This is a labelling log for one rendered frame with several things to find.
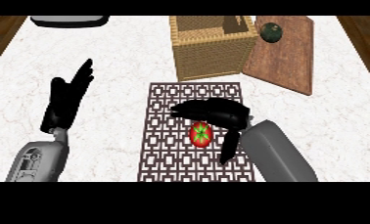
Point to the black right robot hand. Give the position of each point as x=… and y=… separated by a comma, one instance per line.
x=222, y=112

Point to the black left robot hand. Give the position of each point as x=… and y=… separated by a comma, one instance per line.
x=65, y=102

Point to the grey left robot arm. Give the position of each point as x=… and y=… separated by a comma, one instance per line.
x=38, y=161

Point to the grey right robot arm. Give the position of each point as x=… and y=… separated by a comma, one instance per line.
x=276, y=153

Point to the red tomato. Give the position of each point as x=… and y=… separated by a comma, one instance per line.
x=200, y=134

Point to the wicker basket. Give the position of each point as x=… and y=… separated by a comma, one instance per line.
x=211, y=55

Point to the brown patterned placemat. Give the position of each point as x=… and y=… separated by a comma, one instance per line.
x=165, y=156

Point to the brown wooden cutting board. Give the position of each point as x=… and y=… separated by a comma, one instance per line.
x=284, y=61

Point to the dark green round vegetable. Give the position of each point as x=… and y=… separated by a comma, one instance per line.
x=271, y=32

